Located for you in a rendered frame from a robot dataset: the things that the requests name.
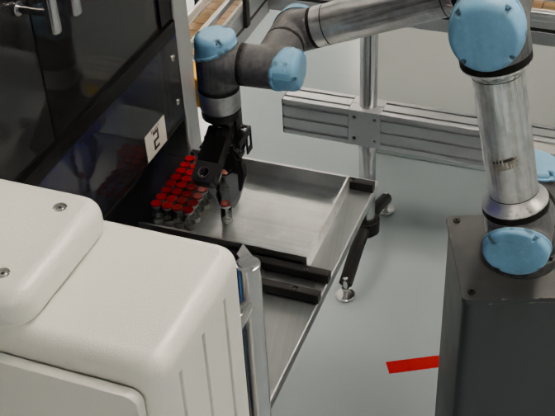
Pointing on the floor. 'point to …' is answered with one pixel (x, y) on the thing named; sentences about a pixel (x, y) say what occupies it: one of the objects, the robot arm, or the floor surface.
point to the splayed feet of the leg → (367, 229)
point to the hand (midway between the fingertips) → (225, 202)
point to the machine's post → (173, 148)
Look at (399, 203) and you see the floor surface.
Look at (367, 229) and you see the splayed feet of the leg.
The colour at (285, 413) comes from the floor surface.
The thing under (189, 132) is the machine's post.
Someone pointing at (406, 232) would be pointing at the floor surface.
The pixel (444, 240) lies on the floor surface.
